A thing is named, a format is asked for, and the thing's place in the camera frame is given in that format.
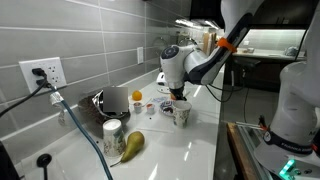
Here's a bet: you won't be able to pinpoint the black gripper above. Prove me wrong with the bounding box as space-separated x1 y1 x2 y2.
170 87 187 101

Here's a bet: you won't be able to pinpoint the floral paper cup upright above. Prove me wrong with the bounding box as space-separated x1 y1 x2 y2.
173 100 192 128

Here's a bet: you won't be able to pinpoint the blue patterned paper bowl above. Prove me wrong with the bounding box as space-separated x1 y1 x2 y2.
160 100 173 116

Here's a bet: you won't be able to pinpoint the small cup red content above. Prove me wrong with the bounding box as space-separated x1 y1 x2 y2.
146 103 155 114

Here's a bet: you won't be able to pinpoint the small cup dark content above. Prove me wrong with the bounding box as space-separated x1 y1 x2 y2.
133 102 142 113

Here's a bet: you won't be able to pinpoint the floral paper cup upside down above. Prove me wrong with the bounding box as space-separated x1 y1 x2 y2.
103 119 126 158

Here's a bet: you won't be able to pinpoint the red yellow apple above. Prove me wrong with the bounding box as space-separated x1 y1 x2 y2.
170 93 176 100

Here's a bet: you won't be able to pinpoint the small white plate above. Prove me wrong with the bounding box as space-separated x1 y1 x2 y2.
157 87 170 94

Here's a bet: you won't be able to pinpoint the white sugar packets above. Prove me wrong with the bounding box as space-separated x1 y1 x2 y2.
153 97 168 103

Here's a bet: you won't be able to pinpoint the white napkin sheet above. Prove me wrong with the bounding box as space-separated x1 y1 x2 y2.
136 112 175 133

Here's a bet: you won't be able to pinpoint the orange fruit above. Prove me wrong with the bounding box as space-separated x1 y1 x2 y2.
132 90 142 101

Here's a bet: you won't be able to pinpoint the green pear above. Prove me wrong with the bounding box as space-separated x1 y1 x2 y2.
117 131 145 164

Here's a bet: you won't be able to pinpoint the shiny metal kettle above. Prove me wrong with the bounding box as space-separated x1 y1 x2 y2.
92 87 129 118

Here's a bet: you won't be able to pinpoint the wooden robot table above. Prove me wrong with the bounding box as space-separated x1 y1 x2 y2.
226 123 270 180

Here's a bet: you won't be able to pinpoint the white wall outlet far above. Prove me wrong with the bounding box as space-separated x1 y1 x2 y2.
137 47 144 64

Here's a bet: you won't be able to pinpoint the white wall outlet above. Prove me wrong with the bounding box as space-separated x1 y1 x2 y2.
19 57 67 92
137 47 144 64

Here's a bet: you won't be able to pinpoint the blue cable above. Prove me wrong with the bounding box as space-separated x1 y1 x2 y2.
49 85 114 180

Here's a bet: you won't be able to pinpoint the white wall outlet left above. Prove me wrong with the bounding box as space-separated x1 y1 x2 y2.
19 57 67 92

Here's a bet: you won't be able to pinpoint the black power cable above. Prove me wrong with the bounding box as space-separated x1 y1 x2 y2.
0 68 53 118

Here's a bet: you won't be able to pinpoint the black suction cup mount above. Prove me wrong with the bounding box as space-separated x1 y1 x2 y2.
36 154 52 180

